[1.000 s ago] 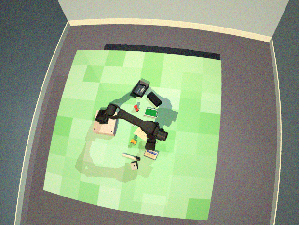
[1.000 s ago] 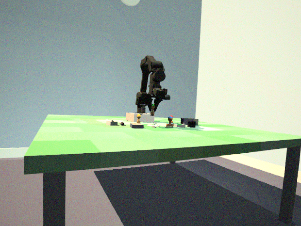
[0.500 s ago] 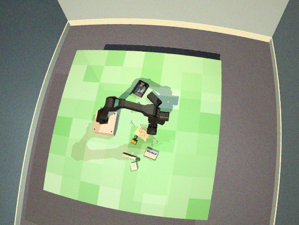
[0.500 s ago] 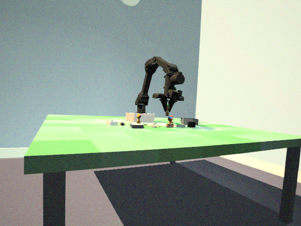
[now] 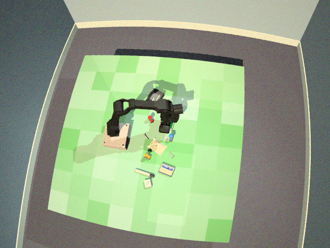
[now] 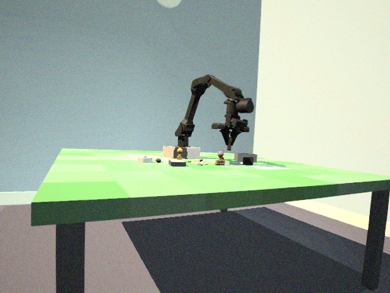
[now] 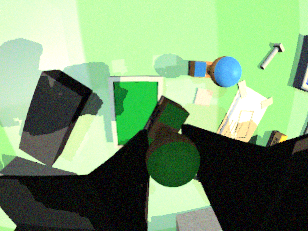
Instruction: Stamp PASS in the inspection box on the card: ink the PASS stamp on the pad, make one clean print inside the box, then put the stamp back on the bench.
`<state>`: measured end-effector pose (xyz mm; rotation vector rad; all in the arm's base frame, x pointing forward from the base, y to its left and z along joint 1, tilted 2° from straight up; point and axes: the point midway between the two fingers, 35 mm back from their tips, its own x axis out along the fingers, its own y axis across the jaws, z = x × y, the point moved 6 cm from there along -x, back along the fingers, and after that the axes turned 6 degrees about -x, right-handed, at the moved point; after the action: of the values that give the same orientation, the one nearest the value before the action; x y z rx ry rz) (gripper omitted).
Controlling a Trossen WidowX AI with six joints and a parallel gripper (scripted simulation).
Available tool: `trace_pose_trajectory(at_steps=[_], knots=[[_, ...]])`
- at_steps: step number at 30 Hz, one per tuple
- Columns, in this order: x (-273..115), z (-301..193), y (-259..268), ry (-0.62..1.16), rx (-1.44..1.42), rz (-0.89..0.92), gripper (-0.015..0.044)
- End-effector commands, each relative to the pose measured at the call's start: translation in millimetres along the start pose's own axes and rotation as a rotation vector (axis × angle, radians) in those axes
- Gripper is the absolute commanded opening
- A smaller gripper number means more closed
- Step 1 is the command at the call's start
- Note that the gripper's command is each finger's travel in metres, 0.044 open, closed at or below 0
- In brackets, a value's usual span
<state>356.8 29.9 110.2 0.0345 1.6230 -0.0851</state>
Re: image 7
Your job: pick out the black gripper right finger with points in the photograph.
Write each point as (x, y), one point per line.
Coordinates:
(244, 182)

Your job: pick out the beige stamp pad tin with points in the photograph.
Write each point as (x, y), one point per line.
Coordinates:
(301, 77)

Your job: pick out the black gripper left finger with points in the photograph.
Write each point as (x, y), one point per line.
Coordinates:
(113, 197)

